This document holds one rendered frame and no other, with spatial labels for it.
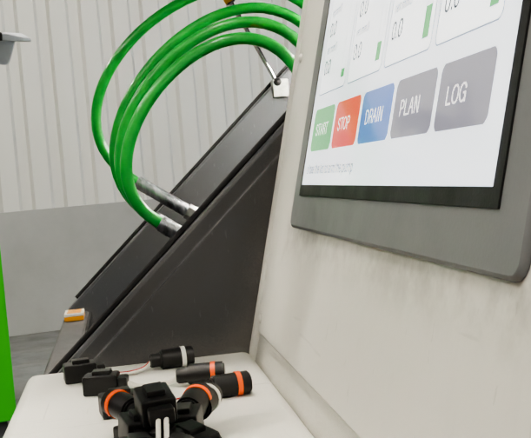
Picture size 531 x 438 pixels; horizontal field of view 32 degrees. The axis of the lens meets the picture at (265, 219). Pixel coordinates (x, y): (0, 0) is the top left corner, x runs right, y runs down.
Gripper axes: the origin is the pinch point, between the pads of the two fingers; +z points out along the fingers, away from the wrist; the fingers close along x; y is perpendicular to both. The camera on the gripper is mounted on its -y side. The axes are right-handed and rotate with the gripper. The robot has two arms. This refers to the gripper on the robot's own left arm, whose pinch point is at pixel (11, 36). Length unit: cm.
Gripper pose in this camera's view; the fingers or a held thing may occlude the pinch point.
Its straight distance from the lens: 188.0
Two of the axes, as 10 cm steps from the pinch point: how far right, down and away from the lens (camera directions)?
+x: 7.0, 1.1, -7.0
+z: 7.1, -0.9, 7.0
